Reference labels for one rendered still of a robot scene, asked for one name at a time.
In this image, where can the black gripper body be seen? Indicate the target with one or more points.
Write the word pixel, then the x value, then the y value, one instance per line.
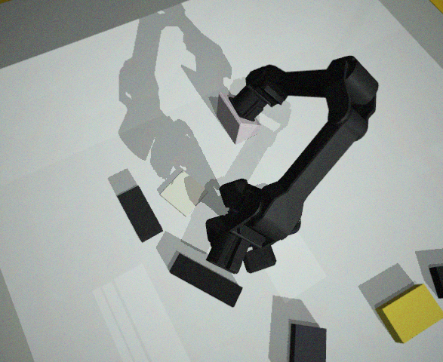
pixel 255 259

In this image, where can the yellow rectangular block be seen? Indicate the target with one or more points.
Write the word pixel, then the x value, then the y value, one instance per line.
pixel 409 313

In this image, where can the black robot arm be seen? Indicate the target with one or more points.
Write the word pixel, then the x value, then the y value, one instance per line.
pixel 261 217

